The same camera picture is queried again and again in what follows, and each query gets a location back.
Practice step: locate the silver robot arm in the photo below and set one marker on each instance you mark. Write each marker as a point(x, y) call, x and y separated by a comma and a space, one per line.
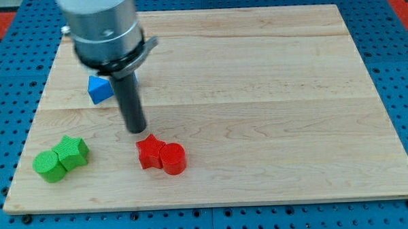
point(107, 35)

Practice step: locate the red star block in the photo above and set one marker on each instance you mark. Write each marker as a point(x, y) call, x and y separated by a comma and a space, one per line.
point(149, 152)

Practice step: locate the green star block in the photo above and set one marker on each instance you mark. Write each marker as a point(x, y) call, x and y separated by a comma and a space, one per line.
point(72, 152)

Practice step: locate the red cylinder block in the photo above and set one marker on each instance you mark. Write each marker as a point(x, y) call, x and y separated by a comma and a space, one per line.
point(173, 159)

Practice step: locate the light wooden board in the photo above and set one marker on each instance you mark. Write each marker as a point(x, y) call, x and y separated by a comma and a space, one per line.
point(272, 106)

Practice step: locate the black cylindrical pointer tool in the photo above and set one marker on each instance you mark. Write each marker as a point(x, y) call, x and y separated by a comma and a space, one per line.
point(127, 96)

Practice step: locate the blue triangular block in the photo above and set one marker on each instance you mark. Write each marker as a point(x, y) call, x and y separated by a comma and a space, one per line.
point(99, 89)

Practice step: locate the green cylinder block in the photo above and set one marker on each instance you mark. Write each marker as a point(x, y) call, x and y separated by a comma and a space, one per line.
point(47, 165)

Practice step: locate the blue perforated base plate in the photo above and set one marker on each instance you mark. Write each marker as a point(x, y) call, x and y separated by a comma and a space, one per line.
point(29, 47)

